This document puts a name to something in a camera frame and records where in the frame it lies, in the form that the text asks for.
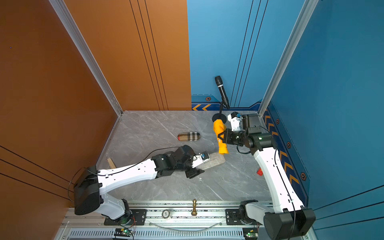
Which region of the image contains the yellow microfibre cloth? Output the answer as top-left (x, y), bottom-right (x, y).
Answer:
top-left (213, 119), bottom-right (229, 155)

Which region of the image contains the grey eyeglass case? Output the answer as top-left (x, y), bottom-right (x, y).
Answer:
top-left (198, 152), bottom-right (226, 171)

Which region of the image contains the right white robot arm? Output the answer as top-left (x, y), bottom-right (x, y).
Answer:
top-left (218, 129), bottom-right (316, 240)

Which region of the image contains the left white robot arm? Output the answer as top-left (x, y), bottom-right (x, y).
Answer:
top-left (74, 145), bottom-right (210, 225)

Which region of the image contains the plaid eyeglass pouch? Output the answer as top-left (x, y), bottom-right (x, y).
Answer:
top-left (177, 132), bottom-right (201, 142)

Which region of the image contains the black microphone stand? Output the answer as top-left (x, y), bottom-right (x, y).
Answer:
top-left (212, 102), bottom-right (227, 124)

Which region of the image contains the red small toy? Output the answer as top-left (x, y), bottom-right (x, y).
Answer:
top-left (257, 168), bottom-right (263, 176)

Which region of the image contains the brass chess piece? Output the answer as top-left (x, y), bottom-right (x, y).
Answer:
top-left (191, 199), bottom-right (198, 217)

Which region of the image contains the black microphone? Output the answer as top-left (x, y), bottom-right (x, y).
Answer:
top-left (215, 76), bottom-right (230, 109)

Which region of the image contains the wooden folding fan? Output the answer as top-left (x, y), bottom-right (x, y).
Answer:
top-left (107, 158), bottom-right (117, 169)

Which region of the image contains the left green circuit board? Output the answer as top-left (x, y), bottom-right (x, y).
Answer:
top-left (113, 228), bottom-right (134, 240)

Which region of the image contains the green circuit board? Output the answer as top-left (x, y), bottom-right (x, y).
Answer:
top-left (242, 228), bottom-right (259, 240)
top-left (113, 228), bottom-right (134, 240)

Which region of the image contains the right green circuit board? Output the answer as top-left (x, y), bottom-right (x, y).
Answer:
top-left (242, 228), bottom-right (259, 240)

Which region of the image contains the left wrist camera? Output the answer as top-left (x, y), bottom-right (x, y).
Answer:
top-left (192, 152), bottom-right (210, 168)

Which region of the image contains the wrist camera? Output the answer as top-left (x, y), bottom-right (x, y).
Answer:
top-left (227, 111), bottom-right (262, 133)
top-left (192, 152), bottom-right (210, 168)

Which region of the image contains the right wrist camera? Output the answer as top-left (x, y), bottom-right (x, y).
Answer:
top-left (227, 111), bottom-right (262, 133)

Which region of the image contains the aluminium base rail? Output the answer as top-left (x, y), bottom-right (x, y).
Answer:
top-left (55, 201), bottom-right (269, 240)

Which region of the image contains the aluminium corner post right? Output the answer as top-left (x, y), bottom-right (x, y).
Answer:
top-left (258, 0), bottom-right (319, 117)

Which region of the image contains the aluminium corner post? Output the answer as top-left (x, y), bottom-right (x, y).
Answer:
top-left (258, 0), bottom-right (319, 117)
top-left (49, 0), bottom-right (123, 117)

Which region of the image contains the aluminium corner post left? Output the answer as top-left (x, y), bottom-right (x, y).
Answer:
top-left (49, 0), bottom-right (123, 117)

